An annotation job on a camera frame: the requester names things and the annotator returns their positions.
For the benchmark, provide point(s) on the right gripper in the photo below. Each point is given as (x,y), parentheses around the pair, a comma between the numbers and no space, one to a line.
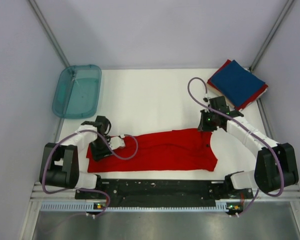
(202,127)

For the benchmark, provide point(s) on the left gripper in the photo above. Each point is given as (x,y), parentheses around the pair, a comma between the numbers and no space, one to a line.
(97,155)

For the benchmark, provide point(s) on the red t shirt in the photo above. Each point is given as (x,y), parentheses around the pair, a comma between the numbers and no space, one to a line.
(258,93)
(175,150)

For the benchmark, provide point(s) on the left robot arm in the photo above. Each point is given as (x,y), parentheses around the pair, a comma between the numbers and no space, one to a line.
(60,161)

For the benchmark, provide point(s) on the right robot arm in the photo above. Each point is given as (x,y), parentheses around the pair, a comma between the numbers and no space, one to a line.
(275,167)

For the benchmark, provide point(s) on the folded cream t shirt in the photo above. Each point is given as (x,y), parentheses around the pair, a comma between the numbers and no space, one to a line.
(213,90)

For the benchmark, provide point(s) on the folded red t shirt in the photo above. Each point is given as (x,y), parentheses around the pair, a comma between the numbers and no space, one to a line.
(258,93)

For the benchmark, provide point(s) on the folded blue t shirt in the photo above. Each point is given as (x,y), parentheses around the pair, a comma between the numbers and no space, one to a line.
(237,82)

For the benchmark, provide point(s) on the teal plastic bin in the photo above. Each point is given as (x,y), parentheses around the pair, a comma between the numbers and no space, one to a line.
(77,92)

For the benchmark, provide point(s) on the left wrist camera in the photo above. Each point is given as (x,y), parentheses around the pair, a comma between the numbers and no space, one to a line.
(117,142)

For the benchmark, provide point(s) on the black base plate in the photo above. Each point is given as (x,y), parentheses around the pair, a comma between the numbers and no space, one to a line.
(168,193)

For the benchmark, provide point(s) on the grey cable duct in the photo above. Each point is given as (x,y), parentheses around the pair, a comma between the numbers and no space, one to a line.
(92,207)

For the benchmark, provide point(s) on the right aluminium frame post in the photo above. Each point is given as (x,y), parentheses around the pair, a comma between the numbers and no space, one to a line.
(287,7)

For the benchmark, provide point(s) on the aluminium frame post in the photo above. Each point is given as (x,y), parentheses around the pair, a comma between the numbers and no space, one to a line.
(48,32)
(287,7)

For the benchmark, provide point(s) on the left aluminium frame post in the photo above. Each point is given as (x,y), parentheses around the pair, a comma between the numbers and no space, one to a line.
(48,32)

